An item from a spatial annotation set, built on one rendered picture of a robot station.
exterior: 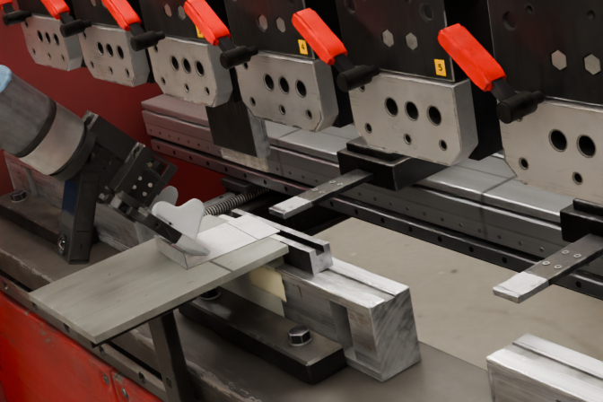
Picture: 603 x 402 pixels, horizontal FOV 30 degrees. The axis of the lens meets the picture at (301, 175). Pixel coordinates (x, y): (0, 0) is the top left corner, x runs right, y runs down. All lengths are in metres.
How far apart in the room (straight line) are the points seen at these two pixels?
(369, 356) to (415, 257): 2.34
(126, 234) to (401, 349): 0.61
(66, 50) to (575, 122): 0.93
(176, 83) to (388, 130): 0.40
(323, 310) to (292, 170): 0.50
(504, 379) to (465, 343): 1.99
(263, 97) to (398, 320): 0.29
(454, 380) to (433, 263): 2.30
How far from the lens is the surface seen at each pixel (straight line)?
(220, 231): 1.42
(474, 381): 1.26
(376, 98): 1.06
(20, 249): 1.90
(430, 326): 3.20
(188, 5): 1.22
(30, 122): 1.23
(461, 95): 0.98
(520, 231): 1.41
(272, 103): 1.21
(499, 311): 3.23
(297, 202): 1.45
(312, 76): 1.13
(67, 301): 1.34
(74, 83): 2.21
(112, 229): 1.78
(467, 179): 1.49
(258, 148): 1.34
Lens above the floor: 1.53
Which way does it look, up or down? 20 degrees down
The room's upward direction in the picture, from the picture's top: 11 degrees counter-clockwise
